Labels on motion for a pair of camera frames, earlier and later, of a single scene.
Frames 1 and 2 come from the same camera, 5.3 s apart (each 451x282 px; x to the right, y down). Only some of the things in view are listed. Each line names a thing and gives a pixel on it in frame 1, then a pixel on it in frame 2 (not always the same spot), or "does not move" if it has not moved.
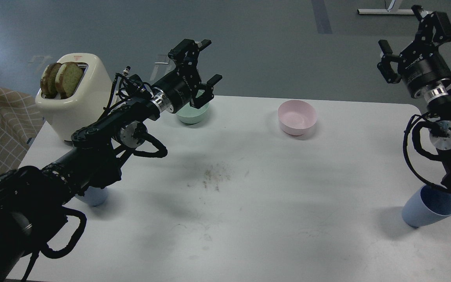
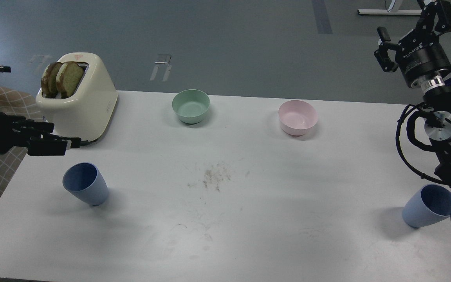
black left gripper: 173,92 -> 8,134
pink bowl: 296,117 does not move
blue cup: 427,204 does not move
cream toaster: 67,116 does not move
